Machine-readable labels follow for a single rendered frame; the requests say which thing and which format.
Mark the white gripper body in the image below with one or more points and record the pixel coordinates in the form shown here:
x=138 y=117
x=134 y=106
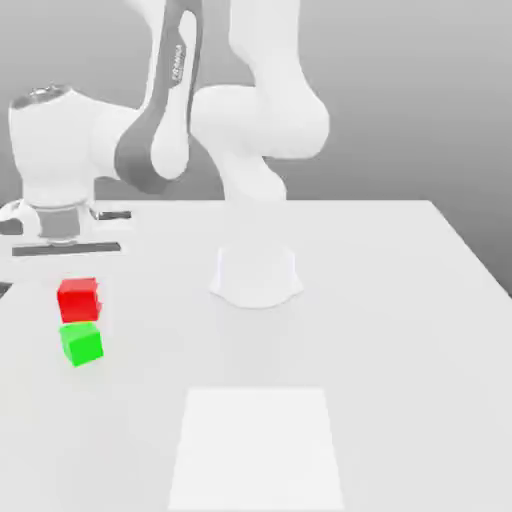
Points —
x=66 y=248

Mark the small red cube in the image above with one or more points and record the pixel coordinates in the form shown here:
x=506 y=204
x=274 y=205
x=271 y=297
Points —
x=78 y=300

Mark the small green cube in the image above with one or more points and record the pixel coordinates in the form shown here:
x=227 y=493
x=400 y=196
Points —
x=82 y=344

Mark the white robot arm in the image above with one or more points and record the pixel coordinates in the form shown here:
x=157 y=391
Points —
x=280 y=120

